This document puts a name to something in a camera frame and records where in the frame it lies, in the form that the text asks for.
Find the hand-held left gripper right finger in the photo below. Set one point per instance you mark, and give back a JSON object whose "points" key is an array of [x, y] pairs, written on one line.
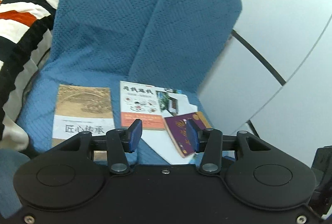
{"points": [[192, 135]]}

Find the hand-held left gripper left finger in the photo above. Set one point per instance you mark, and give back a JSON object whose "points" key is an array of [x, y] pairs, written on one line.
{"points": [[134, 135]]}

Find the purple book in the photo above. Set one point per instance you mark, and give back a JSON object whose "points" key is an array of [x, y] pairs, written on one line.
{"points": [[179, 133]]}

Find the white booklet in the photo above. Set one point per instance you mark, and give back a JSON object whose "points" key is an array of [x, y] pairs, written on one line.
{"points": [[160, 148]]}

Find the white orange book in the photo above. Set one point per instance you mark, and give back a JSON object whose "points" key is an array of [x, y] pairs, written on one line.
{"points": [[137, 99]]}

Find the photo cover booklet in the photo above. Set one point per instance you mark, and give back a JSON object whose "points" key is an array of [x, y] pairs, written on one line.
{"points": [[168, 102]]}

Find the brown cover book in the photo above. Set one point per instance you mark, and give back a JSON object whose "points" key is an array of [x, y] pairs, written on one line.
{"points": [[83, 104]]}

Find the blue covered sofa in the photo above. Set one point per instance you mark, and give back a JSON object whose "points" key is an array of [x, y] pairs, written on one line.
{"points": [[116, 18]]}

